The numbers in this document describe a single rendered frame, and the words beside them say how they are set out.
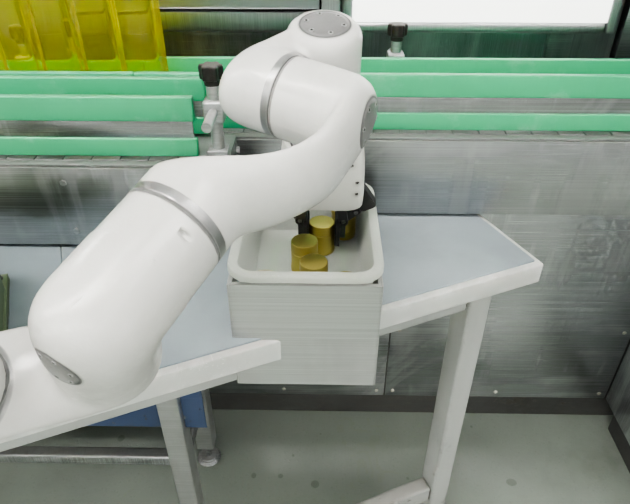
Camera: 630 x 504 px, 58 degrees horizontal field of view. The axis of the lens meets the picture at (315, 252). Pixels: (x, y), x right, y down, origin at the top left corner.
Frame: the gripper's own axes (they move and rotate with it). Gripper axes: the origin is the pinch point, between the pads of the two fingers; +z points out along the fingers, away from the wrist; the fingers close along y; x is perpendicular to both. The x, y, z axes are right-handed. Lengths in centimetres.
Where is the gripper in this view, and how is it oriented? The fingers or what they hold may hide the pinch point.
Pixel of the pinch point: (321, 228)
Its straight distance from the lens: 75.4
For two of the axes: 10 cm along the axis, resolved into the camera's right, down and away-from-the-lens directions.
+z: 0.0, 6.4, 7.7
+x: -0.4, 7.7, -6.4
